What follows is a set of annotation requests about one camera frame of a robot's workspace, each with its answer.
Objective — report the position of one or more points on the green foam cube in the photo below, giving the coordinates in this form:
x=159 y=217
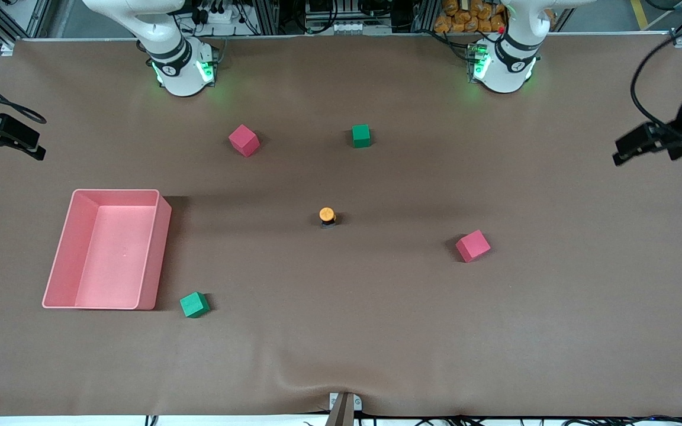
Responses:
x=361 y=136
x=193 y=305

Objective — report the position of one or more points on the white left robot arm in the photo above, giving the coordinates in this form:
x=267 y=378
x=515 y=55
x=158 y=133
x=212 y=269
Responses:
x=507 y=74

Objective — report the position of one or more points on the pink foam cube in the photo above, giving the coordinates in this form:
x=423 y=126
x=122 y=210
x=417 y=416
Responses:
x=473 y=246
x=243 y=141

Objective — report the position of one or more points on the white power strip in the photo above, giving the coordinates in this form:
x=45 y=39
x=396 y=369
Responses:
x=222 y=16

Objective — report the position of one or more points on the brown table mat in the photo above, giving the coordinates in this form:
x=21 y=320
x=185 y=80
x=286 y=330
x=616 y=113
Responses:
x=341 y=331

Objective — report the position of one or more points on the grey metal camera bracket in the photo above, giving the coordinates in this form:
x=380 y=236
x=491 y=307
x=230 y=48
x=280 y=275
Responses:
x=344 y=411

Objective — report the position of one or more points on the orange snack bag pile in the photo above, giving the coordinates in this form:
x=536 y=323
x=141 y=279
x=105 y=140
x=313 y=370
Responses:
x=465 y=21

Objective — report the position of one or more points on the pink plastic bin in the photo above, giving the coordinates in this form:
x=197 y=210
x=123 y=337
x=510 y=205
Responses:
x=110 y=266

